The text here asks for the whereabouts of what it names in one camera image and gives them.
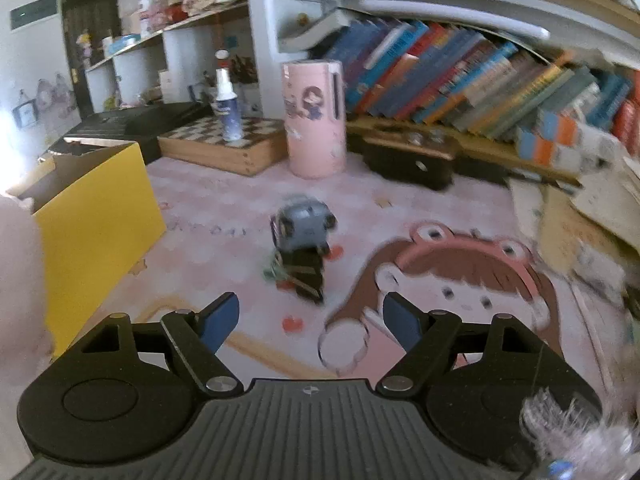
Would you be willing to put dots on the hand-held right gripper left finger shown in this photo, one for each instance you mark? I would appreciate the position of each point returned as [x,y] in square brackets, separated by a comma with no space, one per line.
[220,327]

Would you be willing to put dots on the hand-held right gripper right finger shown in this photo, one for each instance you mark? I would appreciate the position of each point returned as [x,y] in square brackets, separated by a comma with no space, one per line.
[402,325]

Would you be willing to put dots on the grey robot toy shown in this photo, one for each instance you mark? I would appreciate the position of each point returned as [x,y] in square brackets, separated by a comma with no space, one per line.
[300,255]

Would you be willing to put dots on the yellow cardboard box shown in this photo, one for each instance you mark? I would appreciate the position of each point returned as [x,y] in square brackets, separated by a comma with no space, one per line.
[100,230]

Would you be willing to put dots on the pink plush pig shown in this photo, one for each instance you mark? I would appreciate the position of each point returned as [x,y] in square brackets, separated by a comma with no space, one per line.
[20,285]

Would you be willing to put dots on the pink checked tablecloth desktop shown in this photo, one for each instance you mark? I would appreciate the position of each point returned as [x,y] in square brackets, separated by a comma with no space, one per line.
[200,180]

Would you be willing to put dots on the pink cartoon girl mat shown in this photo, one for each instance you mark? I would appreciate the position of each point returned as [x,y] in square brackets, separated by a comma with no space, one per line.
[450,285]

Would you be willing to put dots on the black box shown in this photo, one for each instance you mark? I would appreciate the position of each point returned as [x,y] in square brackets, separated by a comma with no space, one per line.
[410,160]

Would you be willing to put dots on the wooden chessboard box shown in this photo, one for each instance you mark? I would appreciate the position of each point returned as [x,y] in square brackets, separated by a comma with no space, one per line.
[220,145]

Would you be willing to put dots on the blurry clear plastic object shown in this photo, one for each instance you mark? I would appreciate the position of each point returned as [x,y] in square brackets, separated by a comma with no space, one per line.
[565,435]

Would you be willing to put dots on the pile of papers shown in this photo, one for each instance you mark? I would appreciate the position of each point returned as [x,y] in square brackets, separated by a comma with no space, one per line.
[590,210]

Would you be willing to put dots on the white spray bottle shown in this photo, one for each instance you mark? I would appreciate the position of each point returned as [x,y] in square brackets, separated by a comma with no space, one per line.
[227,105]

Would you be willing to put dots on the black electronic keyboard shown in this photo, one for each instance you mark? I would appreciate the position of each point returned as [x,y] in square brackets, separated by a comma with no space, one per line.
[130,122]

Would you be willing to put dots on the pink cartoon cylinder holder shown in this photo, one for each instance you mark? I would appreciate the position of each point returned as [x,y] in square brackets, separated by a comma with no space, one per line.
[315,117]

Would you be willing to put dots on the row of books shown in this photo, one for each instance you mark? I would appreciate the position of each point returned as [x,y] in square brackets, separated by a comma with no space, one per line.
[450,75]

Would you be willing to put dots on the white cubby shelf unit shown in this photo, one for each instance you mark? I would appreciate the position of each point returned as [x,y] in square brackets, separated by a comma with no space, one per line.
[185,50]

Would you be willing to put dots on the white pole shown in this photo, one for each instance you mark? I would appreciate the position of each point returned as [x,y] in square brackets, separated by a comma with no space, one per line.
[260,35]

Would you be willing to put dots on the blue tissue pack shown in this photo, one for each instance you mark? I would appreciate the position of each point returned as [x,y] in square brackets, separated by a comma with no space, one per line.
[120,44]

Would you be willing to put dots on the white lotion bottle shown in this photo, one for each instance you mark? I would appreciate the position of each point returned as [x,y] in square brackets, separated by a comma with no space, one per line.
[145,5]

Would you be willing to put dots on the dark door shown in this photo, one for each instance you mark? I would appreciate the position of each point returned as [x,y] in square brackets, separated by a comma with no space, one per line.
[90,10]

